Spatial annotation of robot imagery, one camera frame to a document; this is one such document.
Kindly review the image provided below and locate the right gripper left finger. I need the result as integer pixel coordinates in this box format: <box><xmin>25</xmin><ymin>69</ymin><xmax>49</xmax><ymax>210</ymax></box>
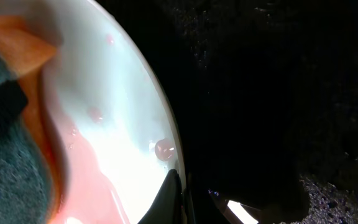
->
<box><xmin>139</xmin><ymin>169</ymin><xmax>182</xmax><ymax>224</ymax></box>

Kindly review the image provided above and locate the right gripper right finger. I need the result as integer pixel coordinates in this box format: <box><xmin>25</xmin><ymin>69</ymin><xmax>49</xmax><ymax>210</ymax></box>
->
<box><xmin>186</xmin><ymin>174</ymin><xmax>228</xmax><ymax>224</ymax></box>

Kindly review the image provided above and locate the green orange sponge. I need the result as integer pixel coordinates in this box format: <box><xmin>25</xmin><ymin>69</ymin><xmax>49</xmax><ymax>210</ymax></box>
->
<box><xmin>0</xmin><ymin>15</ymin><xmax>61</xmax><ymax>223</ymax></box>

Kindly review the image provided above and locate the light blue plate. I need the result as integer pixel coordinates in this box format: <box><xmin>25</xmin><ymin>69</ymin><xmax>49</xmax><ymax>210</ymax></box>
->
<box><xmin>0</xmin><ymin>1</ymin><xmax>186</xmax><ymax>223</ymax></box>

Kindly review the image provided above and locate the black round tray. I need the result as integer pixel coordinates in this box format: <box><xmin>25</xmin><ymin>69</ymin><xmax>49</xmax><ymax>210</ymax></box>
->
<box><xmin>101</xmin><ymin>0</ymin><xmax>358</xmax><ymax>223</ymax></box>

